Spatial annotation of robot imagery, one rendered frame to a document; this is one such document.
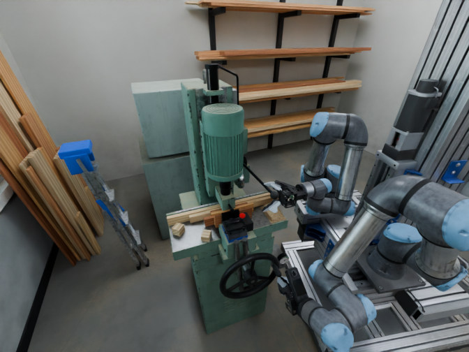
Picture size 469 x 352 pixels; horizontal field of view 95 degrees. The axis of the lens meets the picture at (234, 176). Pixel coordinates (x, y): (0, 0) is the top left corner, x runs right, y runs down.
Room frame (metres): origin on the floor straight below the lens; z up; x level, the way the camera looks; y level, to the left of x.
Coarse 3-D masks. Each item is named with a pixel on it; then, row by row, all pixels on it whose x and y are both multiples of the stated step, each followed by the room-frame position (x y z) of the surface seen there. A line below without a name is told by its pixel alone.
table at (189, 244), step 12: (252, 216) 0.86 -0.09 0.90; (264, 216) 0.86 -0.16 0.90; (192, 228) 0.78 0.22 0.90; (204, 228) 0.78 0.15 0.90; (216, 228) 0.77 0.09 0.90; (264, 228) 0.79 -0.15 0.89; (276, 228) 0.81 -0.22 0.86; (180, 240) 0.70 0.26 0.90; (192, 240) 0.70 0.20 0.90; (216, 240) 0.70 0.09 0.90; (180, 252) 0.64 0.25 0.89; (192, 252) 0.66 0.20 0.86; (252, 252) 0.66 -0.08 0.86
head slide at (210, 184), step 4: (200, 120) 1.00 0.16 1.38; (200, 124) 1.00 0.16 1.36; (200, 128) 1.01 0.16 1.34; (204, 152) 0.96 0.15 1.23; (204, 156) 0.97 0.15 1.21; (204, 160) 0.98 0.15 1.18; (204, 164) 0.99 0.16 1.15; (204, 168) 1.00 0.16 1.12; (204, 172) 1.01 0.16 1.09; (208, 180) 0.95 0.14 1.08; (212, 180) 0.96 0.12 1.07; (208, 184) 0.95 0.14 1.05; (212, 184) 0.95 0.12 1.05; (216, 184) 0.96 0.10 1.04; (232, 184) 0.99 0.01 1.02; (208, 188) 0.96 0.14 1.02; (212, 188) 0.95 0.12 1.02; (232, 188) 0.99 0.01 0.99; (208, 192) 0.97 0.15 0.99; (212, 192) 0.95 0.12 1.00
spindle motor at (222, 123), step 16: (208, 112) 0.83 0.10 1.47; (224, 112) 0.82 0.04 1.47; (240, 112) 0.85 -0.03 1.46; (208, 128) 0.82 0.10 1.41; (224, 128) 0.80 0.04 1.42; (240, 128) 0.84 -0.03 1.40; (208, 144) 0.83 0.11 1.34; (224, 144) 0.80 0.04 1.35; (240, 144) 0.84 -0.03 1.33; (208, 160) 0.85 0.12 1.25; (224, 160) 0.81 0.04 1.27; (240, 160) 0.84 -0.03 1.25; (208, 176) 0.85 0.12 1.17; (224, 176) 0.81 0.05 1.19; (240, 176) 0.84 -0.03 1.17
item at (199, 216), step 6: (258, 198) 0.96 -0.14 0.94; (264, 198) 0.96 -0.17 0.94; (270, 198) 0.97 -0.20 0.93; (258, 204) 0.94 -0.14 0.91; (264, 204) 0.96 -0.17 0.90; (210, 210) 0.87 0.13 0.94; (192, 216) 0.83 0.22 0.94; (198, 216) 0.83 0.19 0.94; (204, 216) 0.84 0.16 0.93; (192, 222) 0.82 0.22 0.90
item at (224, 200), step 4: (216, 188) 0.94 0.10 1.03; (220, 188) 0.94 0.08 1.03; (216, 192) 0.93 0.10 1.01; (220, 192) 0.90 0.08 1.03; (216, 196) 0.93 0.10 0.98; (220, 196) 0.87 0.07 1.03; (224, 196) 0.86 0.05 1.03; (228, 196) 0.86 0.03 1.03; (232, 196) 0.86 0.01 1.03; (220, 200) 0.87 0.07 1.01; (224, 200) 0.84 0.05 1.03; (228, 200) 0.84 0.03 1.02; (232, 200) 0.85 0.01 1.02; (220, 204) 0.87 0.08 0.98; (224, 204) 0.84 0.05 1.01; (232, 204) 0.85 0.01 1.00; (224, 208) 0.84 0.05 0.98; (228, 208) 0.84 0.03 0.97
